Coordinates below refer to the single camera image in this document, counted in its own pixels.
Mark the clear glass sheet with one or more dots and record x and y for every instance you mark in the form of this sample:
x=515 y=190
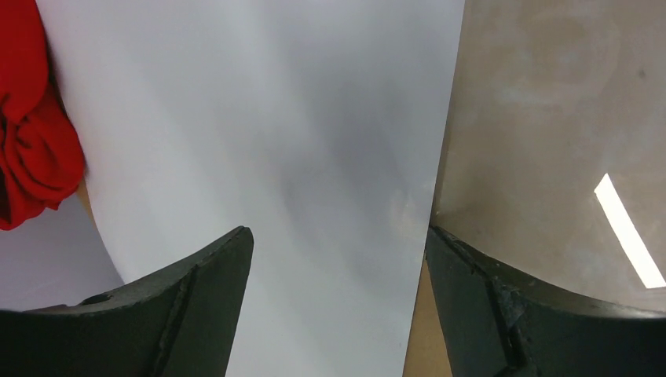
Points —
x=554 y=151

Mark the printed photo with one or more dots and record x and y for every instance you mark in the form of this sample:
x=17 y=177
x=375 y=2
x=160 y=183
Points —
x=316 y=124

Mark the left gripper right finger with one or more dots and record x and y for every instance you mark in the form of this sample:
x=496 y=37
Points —
x=499 y=321

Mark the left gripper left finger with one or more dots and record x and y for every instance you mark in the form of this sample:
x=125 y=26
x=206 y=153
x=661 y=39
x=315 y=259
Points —
x=178 y=321

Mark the red cloth doll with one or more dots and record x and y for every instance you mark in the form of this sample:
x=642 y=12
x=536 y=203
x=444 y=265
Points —
x=42 y=162

